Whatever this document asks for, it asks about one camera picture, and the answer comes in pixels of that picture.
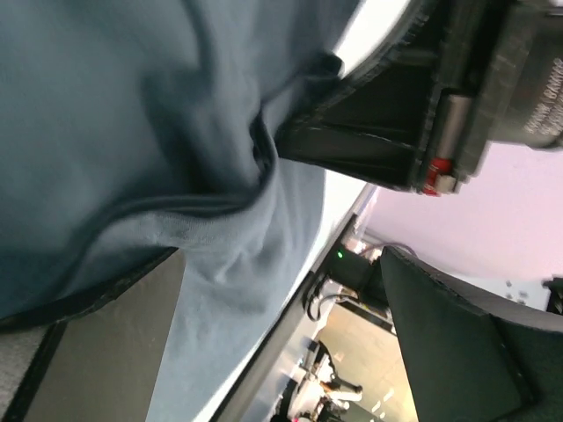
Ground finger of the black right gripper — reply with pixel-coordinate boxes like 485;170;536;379
275;74;432;190
333;1;444;84

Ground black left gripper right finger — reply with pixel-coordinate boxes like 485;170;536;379
380;247;562;421

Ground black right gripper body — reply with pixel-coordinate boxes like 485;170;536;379
416;1;562;196

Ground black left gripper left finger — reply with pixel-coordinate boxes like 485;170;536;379
1;251;185;421

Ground grey blue t shirt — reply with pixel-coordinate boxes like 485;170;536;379
1;1;358;421

